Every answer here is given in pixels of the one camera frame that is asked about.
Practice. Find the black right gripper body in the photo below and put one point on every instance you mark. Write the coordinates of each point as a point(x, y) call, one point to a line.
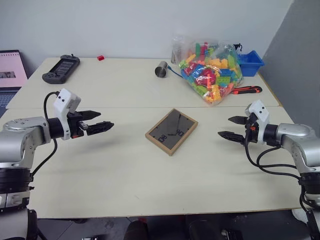
point(251, 131)

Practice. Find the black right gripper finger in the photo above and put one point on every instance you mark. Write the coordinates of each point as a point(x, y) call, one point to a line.
point(238, 120)
point(231, 136)

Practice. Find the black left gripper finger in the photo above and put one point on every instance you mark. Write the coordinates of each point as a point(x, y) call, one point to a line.
point(100, 126)
point(91, 114)

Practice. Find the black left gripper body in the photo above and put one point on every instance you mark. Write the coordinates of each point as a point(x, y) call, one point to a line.
point(76, 125)

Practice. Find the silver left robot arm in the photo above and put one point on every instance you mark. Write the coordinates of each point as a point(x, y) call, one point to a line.
point(17, 140)

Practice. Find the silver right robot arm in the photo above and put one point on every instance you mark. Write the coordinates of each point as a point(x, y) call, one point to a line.
point(296, 140)

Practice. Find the laptop with pink screen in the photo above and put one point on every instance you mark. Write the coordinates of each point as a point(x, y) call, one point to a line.
point(8, 80)

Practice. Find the orange black utility knife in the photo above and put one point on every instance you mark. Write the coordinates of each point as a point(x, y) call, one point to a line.
point(246, 90)

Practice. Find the clear bag of toy bricks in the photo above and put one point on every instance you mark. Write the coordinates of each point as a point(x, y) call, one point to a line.
point(212, 75)

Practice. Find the black handheld game controller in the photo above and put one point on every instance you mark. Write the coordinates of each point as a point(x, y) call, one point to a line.
point(61, 68)

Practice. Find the small red brick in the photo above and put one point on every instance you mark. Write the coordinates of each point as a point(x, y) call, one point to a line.
point(100, 58)

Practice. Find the blue plastic bin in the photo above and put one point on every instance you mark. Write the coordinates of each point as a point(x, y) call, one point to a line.
point(250, 62)

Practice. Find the black clip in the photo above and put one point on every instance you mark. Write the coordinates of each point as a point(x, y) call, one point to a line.
point(238, 47)

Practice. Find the steel cup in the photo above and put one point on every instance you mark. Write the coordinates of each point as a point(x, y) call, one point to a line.
point(161, 69)

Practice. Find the clear plastic bag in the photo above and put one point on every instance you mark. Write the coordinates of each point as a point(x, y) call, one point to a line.
point(178, 48)

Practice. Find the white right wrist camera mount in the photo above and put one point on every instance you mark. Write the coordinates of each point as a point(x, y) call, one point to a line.
point(259, 113)

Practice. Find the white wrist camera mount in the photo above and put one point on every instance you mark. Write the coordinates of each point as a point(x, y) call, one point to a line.
point(65, 105)
point(259, 113)

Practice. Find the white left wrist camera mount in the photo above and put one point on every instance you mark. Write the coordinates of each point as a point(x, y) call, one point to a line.
point(65, 105)

